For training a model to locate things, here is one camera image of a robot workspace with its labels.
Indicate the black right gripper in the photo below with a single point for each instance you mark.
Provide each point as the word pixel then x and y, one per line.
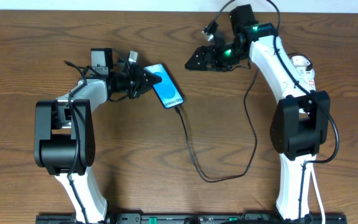
pixel 215 58

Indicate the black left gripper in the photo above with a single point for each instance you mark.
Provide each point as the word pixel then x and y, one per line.
pixel 135 80

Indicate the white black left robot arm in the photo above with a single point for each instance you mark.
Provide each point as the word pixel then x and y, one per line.
pixel 64 141

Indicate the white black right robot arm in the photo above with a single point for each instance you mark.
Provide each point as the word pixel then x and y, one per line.
pixel 301 119

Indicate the white power strip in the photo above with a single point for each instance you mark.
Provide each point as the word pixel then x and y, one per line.
pixel 304 67

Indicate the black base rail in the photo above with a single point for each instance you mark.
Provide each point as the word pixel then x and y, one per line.
pixel 247 217

